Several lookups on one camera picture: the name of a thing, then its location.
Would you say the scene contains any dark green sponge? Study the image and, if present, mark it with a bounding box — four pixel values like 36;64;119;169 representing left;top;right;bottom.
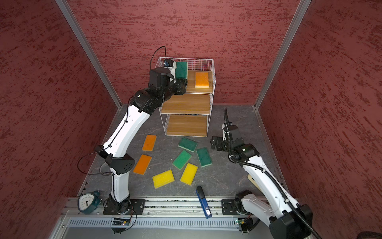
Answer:
178;137;198;152
197;147;212;167
175;62;188;80

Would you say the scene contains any orange sponge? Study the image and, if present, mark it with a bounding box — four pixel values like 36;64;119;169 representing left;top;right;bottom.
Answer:
142;135;157;151
133;154;152;175
195;72;210;89

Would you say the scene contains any yellow sponge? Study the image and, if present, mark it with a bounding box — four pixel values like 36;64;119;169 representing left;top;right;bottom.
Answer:
152;169;175;189
180;163;198;186

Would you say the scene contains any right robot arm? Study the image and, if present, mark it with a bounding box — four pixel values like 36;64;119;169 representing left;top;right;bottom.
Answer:
210;123;321;239

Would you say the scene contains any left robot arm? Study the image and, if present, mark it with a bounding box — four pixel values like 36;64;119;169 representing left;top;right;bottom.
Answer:
95;67;188;215

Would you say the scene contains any top wooden shelf board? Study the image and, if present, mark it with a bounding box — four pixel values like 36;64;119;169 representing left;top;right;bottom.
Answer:
186;70;215;95

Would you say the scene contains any wooden shelf board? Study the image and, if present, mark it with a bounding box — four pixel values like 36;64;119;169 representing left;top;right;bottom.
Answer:
186;70;215;95
165;114;208;137
161;94;211;115

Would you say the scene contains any middle wooden shelf board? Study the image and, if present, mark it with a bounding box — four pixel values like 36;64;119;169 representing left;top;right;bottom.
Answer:
161;94;211;115

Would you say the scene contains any bottom wooden shelf board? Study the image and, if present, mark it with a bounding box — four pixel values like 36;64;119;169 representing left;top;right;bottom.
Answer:
165;114;208;137

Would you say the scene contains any dark green sponge top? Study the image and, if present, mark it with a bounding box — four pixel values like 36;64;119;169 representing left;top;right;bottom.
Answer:
178;137;198;152

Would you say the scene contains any beige calculator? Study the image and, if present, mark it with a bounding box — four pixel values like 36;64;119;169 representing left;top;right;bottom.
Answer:
247;174;257;186

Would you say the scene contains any bright green sponge middle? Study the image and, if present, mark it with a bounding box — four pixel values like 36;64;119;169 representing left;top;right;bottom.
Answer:
172;150;192;170

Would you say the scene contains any blue black stapler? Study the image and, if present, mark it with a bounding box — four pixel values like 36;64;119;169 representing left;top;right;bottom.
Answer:
196;186;212;219

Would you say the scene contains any right circuit board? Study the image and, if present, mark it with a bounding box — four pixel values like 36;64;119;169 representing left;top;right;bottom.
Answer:
236;218;254;232

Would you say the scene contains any circuit board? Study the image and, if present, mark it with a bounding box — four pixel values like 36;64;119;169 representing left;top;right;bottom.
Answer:
236;218;254;232
112;218;131;227

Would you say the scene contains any left circuit board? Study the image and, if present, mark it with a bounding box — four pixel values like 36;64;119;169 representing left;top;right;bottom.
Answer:
112;218;131;227

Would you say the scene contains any teal alarm clock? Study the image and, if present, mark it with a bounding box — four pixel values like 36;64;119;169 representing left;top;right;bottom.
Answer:
77;191;101;215

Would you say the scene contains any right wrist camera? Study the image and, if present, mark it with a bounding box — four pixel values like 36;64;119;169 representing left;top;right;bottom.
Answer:
222;123;241;140

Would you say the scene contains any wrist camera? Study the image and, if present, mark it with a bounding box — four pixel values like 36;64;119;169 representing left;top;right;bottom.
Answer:
163;58;177;77
222;123;241;140

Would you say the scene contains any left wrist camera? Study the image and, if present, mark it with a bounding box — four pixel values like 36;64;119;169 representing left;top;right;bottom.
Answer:
163;58;177;77

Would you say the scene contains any white wire shelf rack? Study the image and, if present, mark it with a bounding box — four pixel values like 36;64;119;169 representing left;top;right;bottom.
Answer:
159;57;216;137

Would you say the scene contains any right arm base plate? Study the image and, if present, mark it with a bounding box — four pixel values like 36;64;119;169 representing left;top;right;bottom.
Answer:
221;199;250;216

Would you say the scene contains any aluminium mounting rail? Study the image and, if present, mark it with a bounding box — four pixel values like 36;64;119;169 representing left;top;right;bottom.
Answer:
61;196;303;218

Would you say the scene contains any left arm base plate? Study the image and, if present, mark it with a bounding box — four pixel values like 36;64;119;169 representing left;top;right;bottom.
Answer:
103;198;146;216

